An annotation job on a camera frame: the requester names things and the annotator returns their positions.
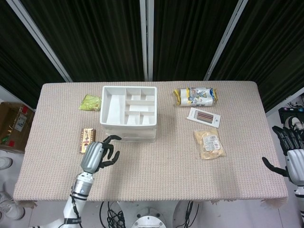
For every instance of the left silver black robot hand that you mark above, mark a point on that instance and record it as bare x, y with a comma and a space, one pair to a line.
92, 156

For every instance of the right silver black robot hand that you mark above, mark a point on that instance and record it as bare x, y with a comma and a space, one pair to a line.
295, 164

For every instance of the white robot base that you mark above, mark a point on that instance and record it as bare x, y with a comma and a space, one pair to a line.
148, 216

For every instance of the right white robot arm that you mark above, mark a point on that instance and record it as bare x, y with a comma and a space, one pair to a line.
300, 193

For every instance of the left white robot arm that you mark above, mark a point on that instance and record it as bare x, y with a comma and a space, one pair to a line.
79, 190

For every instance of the white plastic compartment organizer box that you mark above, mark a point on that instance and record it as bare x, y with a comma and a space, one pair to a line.
116, 107

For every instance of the gold chocolate bar box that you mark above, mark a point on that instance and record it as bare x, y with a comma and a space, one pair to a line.
87, 137

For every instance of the black white shoe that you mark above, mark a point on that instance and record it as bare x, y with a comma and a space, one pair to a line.
294, 122

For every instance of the black electronic device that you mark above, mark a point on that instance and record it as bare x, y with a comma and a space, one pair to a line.
285, 111

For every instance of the green snack bag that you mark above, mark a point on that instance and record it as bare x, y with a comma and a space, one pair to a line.
89, 102

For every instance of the beige woven tablecloth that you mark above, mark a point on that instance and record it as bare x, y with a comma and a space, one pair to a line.
166, 171

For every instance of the brown cardboard box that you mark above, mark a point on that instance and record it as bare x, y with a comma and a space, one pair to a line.
14, 126

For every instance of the clear bag of beige snacks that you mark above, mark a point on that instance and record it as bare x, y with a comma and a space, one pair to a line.
210, 143

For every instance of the white pencil box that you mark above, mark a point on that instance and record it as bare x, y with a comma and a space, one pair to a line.
204, 117

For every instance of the black curtain panel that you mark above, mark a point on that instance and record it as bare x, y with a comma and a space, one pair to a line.
95, 40
190, 40
19, 59
273, 52

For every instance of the white roll pack, yellow ends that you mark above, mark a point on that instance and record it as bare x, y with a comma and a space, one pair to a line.
196, 97

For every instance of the grey metal frame pole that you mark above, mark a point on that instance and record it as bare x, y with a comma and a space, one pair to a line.
40, 40
146, 40
225, 40

